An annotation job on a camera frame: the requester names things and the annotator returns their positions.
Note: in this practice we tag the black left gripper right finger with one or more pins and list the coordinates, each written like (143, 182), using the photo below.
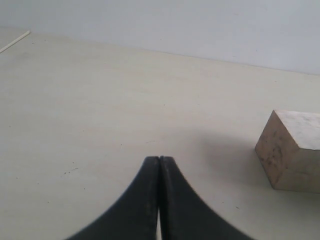
(183, 214)

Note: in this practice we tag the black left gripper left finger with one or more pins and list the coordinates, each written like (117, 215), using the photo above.
(134, 215)

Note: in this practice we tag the largest wooden cube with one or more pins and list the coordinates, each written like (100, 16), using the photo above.
(289, 151)

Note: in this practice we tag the thin white strip on table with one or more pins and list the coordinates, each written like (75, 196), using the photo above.
(3, 49)

